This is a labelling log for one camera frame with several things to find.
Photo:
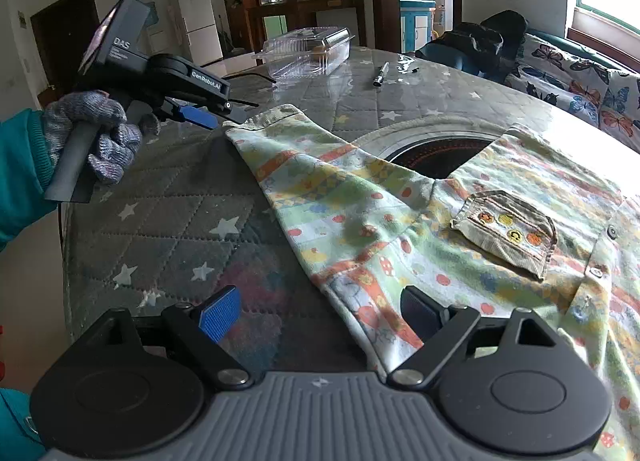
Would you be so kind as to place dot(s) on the dark wooden side table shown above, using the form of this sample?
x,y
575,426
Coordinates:
x,y
310,3

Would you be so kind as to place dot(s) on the person's teal jacket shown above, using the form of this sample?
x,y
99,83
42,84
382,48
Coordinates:
x,y
17,426

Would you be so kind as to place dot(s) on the round built-in table cooker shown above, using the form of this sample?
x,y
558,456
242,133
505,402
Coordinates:
x,y
430,156

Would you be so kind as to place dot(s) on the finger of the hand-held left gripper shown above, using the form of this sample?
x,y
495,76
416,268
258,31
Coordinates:
x,y
235,113
196,116

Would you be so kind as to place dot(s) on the person's left hand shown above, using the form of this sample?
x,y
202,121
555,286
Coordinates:
x,y
112,151

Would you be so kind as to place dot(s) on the white refrigerator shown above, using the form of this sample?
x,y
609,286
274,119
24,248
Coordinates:
x,y
200,21

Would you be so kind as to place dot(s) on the grey star quilted table cover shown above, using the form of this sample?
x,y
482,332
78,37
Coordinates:
x,y
165,221

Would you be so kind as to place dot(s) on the patterned child's shirt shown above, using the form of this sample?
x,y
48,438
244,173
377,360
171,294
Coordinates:
x,y
380,221

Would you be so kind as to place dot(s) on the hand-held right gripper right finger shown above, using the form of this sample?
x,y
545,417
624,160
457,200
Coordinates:
x,y
419,312

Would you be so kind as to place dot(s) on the clear plastic clamshell container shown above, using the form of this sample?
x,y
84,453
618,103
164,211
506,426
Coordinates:
x,y
305,51

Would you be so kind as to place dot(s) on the blue painted cabinet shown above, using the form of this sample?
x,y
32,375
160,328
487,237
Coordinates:
x,y
415,23

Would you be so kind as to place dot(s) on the teal sofa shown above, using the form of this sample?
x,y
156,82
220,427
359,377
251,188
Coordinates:
x,y
580,48

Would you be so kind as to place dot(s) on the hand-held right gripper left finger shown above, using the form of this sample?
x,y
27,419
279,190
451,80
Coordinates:
x,y
220,315

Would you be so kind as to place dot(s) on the person's left forearm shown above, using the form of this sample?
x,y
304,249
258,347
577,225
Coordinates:
x,y
22,176

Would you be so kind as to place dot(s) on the dark wooden door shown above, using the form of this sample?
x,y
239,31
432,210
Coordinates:
x,y
62,41

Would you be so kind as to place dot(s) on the black clothing pile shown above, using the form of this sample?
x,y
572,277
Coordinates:
x,y
475,41

